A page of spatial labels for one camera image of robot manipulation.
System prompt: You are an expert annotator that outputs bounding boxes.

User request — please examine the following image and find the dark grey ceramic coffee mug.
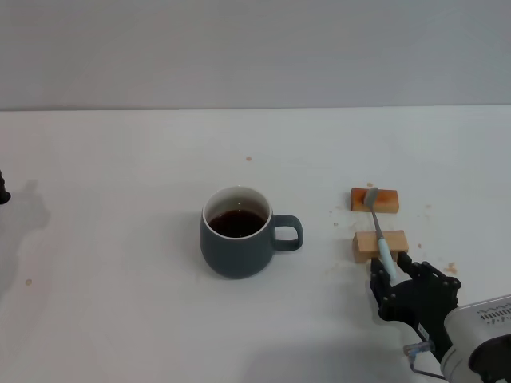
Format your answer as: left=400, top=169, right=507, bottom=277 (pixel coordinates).
left=199, top=185, right=305, bottom=279

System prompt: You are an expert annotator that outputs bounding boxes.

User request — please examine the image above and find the pale notched wooden block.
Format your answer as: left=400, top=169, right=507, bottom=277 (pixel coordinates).
left=351, top=229, right=410, bottom=264

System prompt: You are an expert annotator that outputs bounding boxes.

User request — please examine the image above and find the orange-stained wooden block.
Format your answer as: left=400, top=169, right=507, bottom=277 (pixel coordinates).
left=350, top=187, right=400, bottom=215

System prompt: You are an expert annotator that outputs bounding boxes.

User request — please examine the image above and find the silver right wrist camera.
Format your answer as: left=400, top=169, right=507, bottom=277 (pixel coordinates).
left=445, top=294, right=511, bottom=344

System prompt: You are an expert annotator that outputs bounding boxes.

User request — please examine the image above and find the metal spoon with light-blue handle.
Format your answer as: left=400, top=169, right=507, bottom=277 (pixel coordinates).
left=365, top=186, right=399, bottom=286

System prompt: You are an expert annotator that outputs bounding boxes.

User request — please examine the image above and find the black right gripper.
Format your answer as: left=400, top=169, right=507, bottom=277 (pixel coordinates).
left=369, top=251, right=462, bottom=362

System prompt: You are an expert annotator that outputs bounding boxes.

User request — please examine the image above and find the grey right wrist cable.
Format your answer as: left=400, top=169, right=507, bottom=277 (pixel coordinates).
left=402, top=339, right=445, bottom=380

